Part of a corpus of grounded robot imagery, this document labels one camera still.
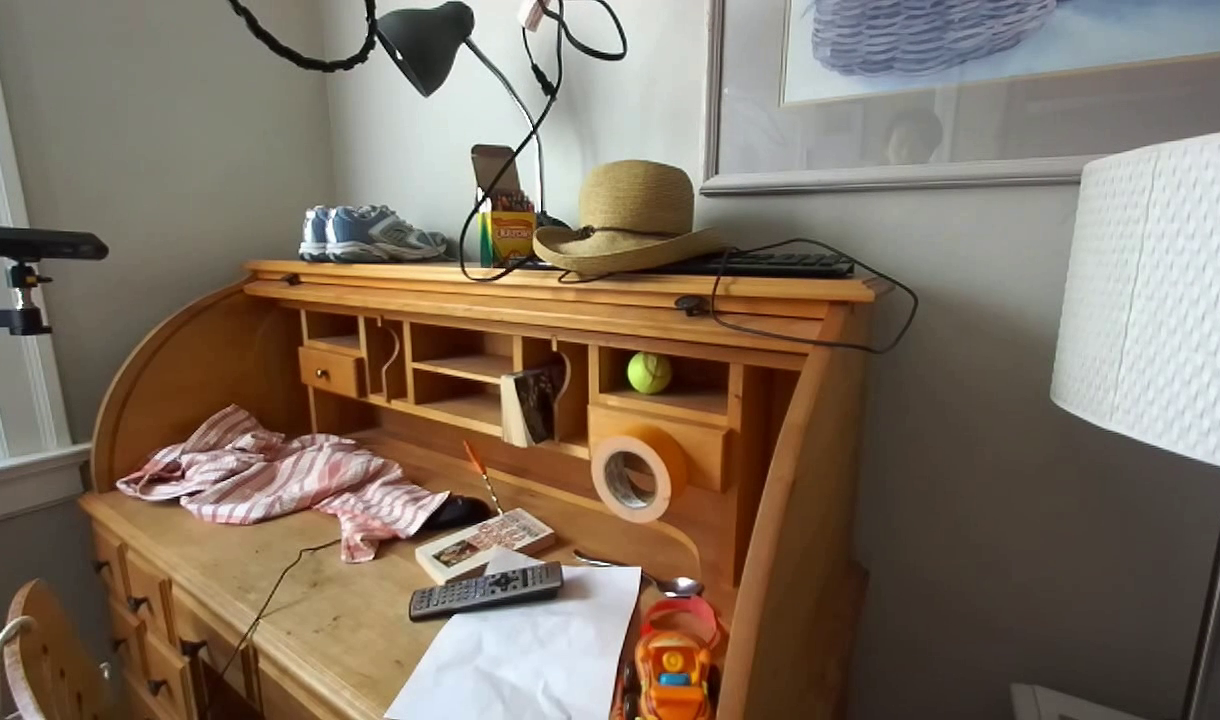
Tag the tan straw hat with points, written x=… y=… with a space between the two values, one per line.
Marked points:
x=635 y=202

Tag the wooden roll-top desk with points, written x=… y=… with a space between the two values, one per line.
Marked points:
x=794 y=535

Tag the black gooseneck desk lamp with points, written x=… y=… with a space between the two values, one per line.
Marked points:
x=428 y=46

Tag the yellow tennis ball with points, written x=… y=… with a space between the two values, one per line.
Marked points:
x=648 y=373

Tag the tan masking tape roll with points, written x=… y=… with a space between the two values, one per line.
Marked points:
x=675 y=465

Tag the yellow green cardboard box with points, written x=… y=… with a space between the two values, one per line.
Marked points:
x=510 y=238

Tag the orange pen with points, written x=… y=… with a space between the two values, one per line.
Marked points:
x=477 y=470

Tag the flat black keyboard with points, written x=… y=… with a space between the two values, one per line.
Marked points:
x=780 y=267

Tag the paperback book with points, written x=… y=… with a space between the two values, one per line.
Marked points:
x=488 y=543

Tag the blue white sneaker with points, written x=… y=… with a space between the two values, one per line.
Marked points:
x=313 y=233
x=380 y=238

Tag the white paper sheet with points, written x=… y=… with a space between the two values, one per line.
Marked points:
x=543 y=661

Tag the red white striped cloth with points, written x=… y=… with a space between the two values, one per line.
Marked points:
x=263 y=475

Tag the floor lamp white shade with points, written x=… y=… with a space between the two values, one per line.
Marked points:
x=1154 y=293

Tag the wooden chair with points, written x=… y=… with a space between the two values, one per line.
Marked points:
x=69 y=666

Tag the framed wall picture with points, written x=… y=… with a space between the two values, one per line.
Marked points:
x=903 y=133

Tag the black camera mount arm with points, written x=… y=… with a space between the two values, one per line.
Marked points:
x=33 y=243

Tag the white window frame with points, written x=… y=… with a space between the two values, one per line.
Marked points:
x=21 y=475

